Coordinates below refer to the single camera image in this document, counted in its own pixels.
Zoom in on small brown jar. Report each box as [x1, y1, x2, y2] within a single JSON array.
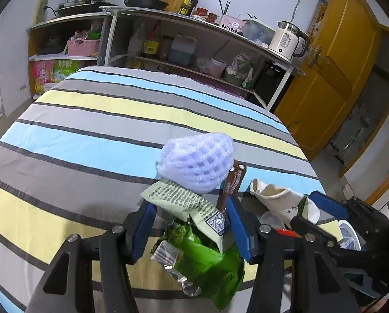
[[158, 36, 175, 61]]

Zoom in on white electric kettle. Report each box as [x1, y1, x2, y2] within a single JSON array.
[[268, 20, 310, 62]]

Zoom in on pink plastic bag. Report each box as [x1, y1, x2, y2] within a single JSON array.
[[196, 57, 214, 72]]

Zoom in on low wooden shelf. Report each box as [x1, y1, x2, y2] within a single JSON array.
[[26, 12, 112, 100]]

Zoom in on black induction cooker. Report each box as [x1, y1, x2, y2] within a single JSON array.
[[54, 2, 108, 17]]

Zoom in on dark pot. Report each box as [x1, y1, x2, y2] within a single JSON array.
[[38, 37, 68, 55]]

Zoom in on green carton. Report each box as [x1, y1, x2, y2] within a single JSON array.
[[53, 59, 81, 83]]

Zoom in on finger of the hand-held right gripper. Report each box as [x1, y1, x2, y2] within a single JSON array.
[[290, 215, 361, 258], [309, 192, 371, 220]]

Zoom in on clear plastic container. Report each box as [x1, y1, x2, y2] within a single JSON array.
[[242, 18, 276, 48]]

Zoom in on pink utensil holder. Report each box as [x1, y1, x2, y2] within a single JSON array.
[[219, 15, 245, 35]]

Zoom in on yellow power strip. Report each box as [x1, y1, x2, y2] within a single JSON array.
[[34, 0, 50, 25]]

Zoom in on dark liquid jug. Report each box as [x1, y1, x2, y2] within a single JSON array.
[[168, 34, 198, 66]]

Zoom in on cream paper cup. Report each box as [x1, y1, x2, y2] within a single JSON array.
[[250, 179, 320, 226]]

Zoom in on pink plastic basket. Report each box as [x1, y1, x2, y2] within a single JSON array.
[[67, 37, 101, 57]]

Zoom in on brown stick packet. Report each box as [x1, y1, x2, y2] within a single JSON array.
[[217, 160, 247, 210]]

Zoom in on soy sauce bottle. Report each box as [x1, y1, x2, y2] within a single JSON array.
[[140, 21, 160, 59]]

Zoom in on metal door handle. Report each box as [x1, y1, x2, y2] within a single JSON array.
[[307, 45, 324, 69]]

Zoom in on green bowl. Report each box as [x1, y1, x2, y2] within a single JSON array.
[[224, 72, 247, 86]]

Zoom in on white metal shelf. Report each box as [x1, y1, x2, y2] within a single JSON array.
[[100, 6, 307, 111]]

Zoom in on clear plastic cup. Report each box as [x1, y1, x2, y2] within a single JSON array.
[[260, 211, 285, 231]]

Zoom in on white plastic tub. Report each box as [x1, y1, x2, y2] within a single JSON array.
[[209, 58, 229, 77]]

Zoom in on striped tablecloth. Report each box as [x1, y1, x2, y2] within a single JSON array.
[[0, 65, 342, 313]]

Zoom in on bundle of dark chopsticks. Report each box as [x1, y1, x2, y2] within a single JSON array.
[[218, 0, 233, 17]]

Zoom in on yellow wooden door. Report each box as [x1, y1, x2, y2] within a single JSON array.
[[274, 0, 382, 162]]

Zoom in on pale green printed packet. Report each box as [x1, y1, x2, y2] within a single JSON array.
[[140, 179, 233, 254]]

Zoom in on white trash bin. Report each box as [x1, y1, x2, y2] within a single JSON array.
[[338, 220, 365, 251]]

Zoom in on clear plastic bottle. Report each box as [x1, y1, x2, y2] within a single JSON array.
[[127, 23, 146, 57]]

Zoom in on translucent bin liner bag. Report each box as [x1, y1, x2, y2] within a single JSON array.
[[343, 231, 362, 250]]

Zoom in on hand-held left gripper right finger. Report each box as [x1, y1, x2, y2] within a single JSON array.
[[225, 196, 360, 313]]

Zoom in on pink packaged goods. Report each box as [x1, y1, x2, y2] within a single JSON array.
[[155, 65, 247, 100]]

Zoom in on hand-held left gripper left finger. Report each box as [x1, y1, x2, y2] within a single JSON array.
[[25, 204, 157, 313]]

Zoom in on yellow wooden door frame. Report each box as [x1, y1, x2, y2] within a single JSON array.
[[339, 23, 389, 204]]

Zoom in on white plastic bags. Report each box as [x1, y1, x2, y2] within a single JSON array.
[[227, 54, 257, 87]]

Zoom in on pink carton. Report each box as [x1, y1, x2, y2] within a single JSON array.
[[31, 60, 55, 95]]

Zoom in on white foam fruit net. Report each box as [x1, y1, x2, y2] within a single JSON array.
[[155, 132, 235, 194]]

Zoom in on green snack packet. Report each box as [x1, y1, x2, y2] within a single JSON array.
[[151, 220, 245, 311]]

